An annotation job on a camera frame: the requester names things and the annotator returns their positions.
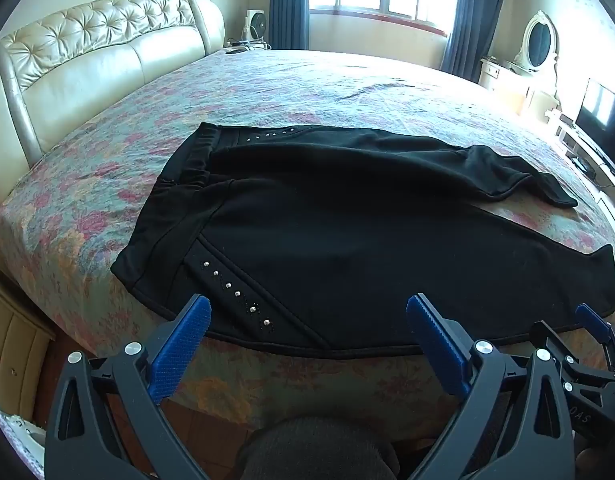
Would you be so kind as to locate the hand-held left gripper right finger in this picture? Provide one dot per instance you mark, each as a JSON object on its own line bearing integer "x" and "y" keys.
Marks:
{"x": 437, "y": 345}

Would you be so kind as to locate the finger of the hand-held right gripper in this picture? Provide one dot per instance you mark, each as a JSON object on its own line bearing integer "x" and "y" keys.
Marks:
{"x": 592, "y": 321}
{"x": 572, "y": 365}

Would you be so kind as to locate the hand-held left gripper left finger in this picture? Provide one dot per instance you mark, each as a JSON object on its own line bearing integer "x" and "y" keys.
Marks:
{"x": 182, "y": 350}

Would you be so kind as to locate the black studded pants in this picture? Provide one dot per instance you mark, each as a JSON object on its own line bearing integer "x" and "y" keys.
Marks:
{"x": 337, "y": 240}

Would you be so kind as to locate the white television stand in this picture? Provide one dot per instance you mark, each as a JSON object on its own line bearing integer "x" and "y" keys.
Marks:
{"x": 607, "y": 180}

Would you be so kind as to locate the small black box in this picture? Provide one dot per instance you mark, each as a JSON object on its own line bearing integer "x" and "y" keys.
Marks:
{"x": 586, "y": 166}

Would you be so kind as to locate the person's dark clothing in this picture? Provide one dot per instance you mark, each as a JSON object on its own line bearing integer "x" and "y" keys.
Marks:
{"x": 317, "y": 450}

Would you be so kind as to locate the cream bedside cabinet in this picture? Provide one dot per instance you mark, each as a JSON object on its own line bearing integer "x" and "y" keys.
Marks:
{"x": 15, "y": 345}

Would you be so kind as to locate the white patterned cloth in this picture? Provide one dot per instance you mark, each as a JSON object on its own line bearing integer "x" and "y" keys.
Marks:
{"x": 15, "y": 440}

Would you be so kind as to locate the black television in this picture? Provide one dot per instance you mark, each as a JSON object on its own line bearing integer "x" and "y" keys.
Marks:
{"x": 605, "y": 117}

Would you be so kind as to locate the white dressing table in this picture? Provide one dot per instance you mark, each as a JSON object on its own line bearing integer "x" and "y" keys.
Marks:
{"x": 507, "y": 82}

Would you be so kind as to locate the white oval vanity mirror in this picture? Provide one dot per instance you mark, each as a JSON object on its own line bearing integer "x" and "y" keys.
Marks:
{"x": 538, "y": 42}

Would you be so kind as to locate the dark remote control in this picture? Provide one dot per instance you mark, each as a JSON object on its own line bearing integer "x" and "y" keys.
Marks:
{"x": 236, "y": 50}

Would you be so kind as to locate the cream tufted leather headboard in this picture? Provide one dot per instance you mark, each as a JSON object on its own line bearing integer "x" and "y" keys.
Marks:
{"x": 87, "y": 60}

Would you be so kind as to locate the white fan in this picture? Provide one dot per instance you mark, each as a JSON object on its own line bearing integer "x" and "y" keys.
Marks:
{"x": 256, "y": 25}

